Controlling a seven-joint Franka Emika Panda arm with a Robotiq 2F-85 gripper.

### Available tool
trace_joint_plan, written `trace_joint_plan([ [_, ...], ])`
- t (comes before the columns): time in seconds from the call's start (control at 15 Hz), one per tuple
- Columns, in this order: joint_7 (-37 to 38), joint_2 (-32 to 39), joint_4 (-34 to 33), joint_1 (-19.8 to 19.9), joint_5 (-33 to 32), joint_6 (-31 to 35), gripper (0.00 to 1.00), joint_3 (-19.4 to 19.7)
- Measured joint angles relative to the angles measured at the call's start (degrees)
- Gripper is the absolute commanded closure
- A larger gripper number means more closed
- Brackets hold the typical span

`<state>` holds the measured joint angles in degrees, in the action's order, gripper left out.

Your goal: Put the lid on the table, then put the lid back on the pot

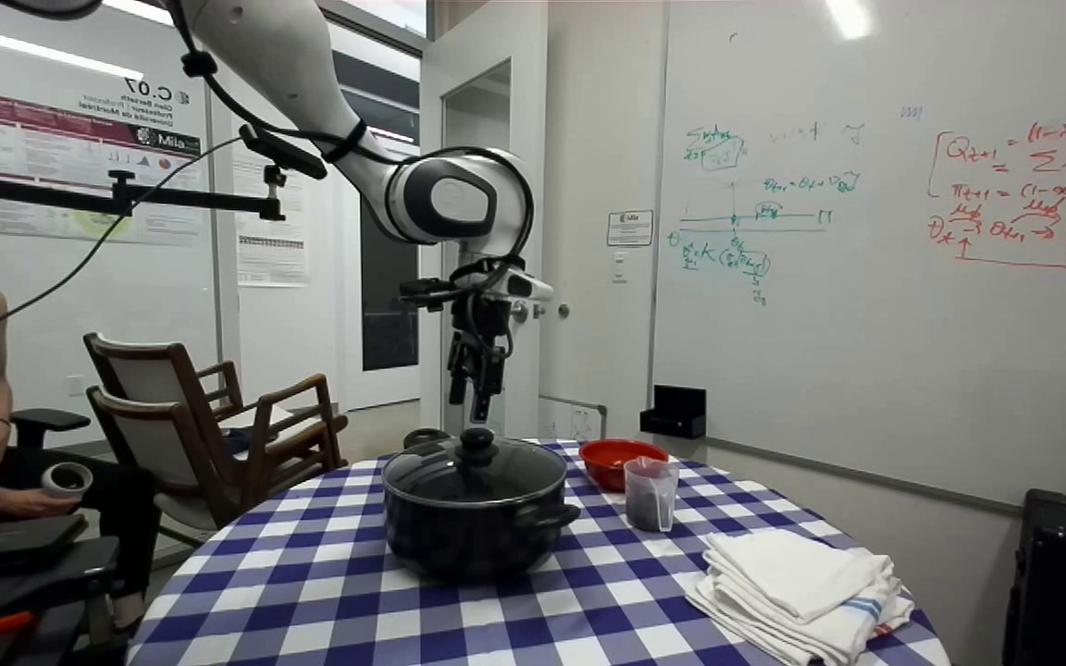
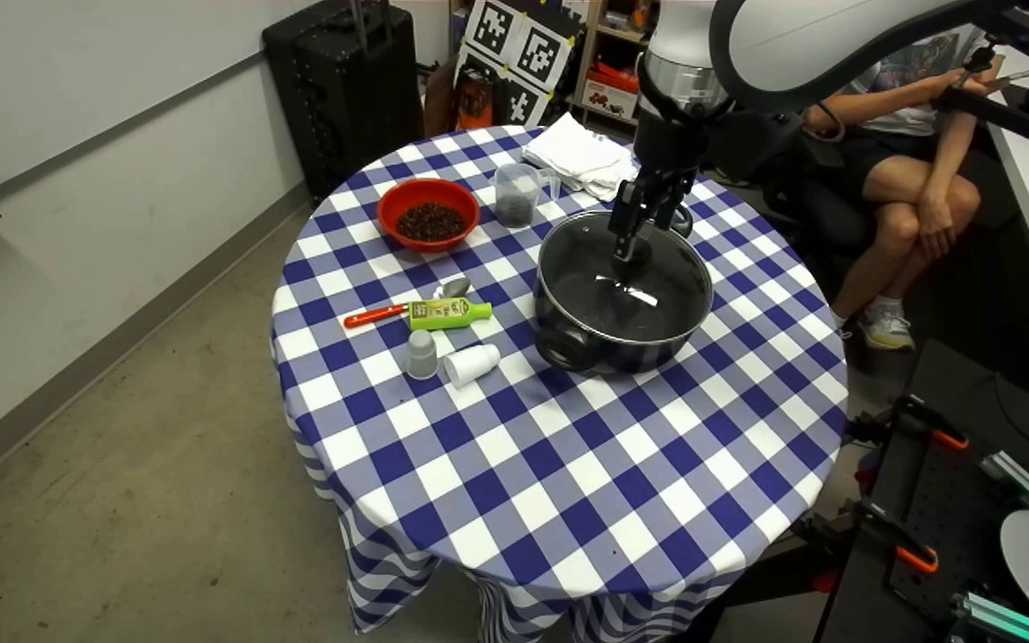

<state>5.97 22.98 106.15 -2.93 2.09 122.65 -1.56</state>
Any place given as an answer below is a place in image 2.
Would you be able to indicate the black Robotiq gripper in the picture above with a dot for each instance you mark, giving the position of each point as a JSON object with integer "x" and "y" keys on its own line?
{"x": 666, "y": 165}

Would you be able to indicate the glass lid with black knob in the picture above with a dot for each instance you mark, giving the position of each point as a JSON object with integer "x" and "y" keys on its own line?
{"x": 669, "y": 298}

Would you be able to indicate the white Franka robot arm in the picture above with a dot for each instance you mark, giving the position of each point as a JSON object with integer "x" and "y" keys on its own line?
{"x": 825, "y": 40}

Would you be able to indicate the black cooking pot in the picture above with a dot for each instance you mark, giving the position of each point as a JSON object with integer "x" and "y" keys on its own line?
{"x": 588, "y": 351}

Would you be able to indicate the folded white towels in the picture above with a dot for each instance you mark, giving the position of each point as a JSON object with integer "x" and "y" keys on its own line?
{"x": 577, "y": 153}

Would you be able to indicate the clear cup with dark contents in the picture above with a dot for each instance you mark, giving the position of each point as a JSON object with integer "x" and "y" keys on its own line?
{"x": 516, "y": 202}

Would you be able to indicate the wooden storage shelf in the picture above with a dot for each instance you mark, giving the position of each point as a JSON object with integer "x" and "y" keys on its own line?
{"x": 616, "y": 59}

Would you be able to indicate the red bowl with dark contents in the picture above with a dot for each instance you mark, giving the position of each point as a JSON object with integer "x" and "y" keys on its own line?
{"x": 427, "y": 218}

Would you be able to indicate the black white fiducial tag board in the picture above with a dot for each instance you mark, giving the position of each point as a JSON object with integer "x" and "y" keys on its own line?
{"x": 521, "y": 47}

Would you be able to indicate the small white cup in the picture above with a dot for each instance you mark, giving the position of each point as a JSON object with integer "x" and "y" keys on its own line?
{"x": 471, "y": 361}

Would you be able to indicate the small white grey-capped bottle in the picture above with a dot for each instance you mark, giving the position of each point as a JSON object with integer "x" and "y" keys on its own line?
{"x": 419, "y": 359}

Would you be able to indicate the blue white checkered tablecloth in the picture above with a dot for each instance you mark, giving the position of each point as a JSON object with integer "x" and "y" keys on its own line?
{"x": 564, "y": 476}

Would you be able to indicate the seated person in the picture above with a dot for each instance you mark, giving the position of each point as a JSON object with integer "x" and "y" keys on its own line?
{"x": 910, "y": 180}

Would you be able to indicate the teal tube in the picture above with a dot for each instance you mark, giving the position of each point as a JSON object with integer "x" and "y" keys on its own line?
{"x": 1001, "y": 619}
{"x": 1021, "y": 480}

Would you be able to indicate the black camera boom pole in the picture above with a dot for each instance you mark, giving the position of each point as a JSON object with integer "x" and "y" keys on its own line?
{"x": 1018, "y": 118}

